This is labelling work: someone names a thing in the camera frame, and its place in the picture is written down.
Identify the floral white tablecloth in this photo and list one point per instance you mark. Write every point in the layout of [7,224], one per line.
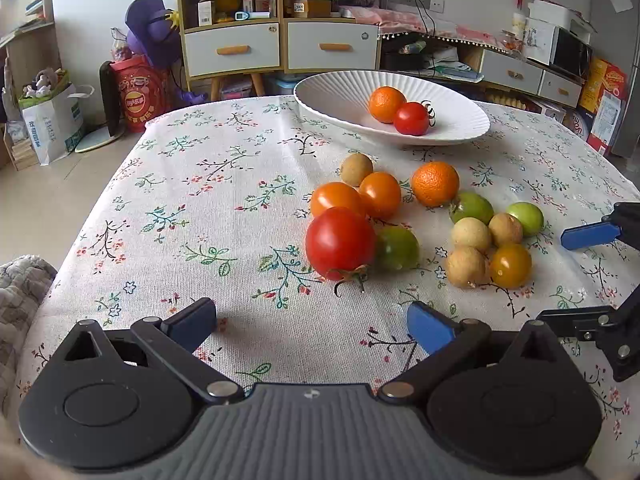
[200,220]

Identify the orange cardboard box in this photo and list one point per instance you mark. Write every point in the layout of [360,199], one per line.
[602,95]

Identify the low wooden drawer cabinet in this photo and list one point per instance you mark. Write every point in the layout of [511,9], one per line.
[515,72]

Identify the grey blanket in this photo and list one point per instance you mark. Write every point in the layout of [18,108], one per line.
[22,290]

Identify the yellow tomato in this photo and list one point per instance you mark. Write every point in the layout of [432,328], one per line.
[511,266]

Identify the pink fringed cloth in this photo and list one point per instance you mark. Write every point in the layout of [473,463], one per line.
[440,27]

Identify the small grey plush toy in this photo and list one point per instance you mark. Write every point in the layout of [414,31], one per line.
[42,82]

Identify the orange mandarin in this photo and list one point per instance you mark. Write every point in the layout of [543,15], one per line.
[435,184]
[386,102]

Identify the large red tomato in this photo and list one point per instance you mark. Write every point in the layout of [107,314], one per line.
[340,242]

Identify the purple plush toy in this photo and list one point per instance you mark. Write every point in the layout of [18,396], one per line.
[147,30]

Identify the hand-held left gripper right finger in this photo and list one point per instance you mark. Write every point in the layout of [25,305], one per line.
[429,329]

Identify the blue plastic storage box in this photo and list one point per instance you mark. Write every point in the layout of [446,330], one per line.
[284,85]

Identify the black panel on white base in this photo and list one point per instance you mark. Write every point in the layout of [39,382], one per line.
[111,100]

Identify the grey refrigerator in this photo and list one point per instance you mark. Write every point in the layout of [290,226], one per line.
[617,60]

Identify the small red tomato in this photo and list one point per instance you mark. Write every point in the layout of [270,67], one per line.
[411,120]

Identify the wall power outlet strip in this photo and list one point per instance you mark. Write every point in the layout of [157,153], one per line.
[417,0]

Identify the wooden bookshelf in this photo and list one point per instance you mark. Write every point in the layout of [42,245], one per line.
[30,45]

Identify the orange tomato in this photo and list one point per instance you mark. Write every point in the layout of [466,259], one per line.
[334,198]
[381,195]

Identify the black microwave oven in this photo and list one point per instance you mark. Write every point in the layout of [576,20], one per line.
[570,52]

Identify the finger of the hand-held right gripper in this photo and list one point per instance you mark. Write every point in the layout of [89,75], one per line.
[580,322]
[590,236]

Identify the white ribbed oval plate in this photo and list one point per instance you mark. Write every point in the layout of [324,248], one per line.
[335,97]

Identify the wooden shelf cabinet with drawer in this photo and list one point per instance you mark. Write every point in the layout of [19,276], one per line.
[230,50]
[330,45]

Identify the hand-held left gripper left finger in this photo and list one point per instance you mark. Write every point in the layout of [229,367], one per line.
[192,324]

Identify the white storage box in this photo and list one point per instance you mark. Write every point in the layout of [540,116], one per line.
[555,15]

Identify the white paper bag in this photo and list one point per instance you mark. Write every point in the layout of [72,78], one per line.
[52,122]

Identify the red bucket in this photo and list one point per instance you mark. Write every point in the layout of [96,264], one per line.
[140,95]

